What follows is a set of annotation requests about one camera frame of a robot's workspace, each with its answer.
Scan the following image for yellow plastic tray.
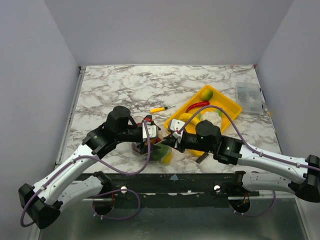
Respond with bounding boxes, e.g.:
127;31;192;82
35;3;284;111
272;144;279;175
163;84;243;157

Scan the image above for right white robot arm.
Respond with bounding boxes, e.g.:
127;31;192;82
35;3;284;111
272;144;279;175
162;119;320;203

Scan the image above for yellow lemon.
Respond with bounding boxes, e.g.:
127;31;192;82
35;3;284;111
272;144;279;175
161;151;172;165

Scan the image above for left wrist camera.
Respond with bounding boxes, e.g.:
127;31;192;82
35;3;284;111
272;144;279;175
141;114;160;142

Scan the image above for green bell pepper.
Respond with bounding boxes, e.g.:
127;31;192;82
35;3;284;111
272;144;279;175
150;143;170;162

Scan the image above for clear plastic box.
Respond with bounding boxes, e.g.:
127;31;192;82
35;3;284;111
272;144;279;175
235;82;263;115

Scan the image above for yellow banana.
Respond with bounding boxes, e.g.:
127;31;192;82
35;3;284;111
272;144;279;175
178;113;200;134

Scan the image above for white cauliflower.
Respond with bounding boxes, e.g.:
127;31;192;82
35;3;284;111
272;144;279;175
199;109;222;129

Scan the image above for red chili pepper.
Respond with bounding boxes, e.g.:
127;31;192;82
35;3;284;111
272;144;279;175
185;101;210;113

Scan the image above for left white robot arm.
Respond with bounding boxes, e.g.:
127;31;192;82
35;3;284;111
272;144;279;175
18;106;160;230

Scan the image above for yellow green mango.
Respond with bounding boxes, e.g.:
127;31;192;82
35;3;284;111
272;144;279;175
200;89;214;102

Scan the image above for yellow handled screwdriver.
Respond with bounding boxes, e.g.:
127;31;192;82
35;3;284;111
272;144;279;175
149;105;175;114

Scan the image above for black table front rail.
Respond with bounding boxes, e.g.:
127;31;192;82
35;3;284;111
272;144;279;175
92;171;259;209

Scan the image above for clear zip top bag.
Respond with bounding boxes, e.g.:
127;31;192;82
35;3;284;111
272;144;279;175
131;117;173;165

